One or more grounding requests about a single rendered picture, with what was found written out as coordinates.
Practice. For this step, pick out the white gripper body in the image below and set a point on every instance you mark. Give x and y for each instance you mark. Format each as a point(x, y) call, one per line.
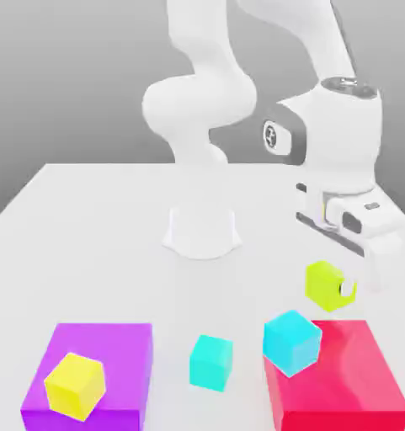
point(336, 239)

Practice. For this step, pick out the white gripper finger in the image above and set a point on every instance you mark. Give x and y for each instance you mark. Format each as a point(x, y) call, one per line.
point(347, 288)
point(374, 269)

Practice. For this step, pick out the small lime green cube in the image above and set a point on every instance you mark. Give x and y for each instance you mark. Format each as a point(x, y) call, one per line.
point(323, 284)

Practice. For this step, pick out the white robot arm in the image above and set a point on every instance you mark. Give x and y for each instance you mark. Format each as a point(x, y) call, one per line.
point(202, 101)

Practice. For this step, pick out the small sky blue cube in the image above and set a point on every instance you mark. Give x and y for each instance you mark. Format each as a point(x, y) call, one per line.
point(291, 341)

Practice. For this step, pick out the small turquoise cube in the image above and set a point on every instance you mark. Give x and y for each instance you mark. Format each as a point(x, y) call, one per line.
point(210, 363)

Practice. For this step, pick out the small yellow cube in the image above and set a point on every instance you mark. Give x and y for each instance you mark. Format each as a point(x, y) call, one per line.
point(74, 387)

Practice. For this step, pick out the large red box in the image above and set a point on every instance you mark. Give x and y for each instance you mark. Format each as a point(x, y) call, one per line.
point(350, 377)

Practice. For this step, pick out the large purple box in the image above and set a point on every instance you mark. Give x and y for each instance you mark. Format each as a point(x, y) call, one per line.
point(128, 350)

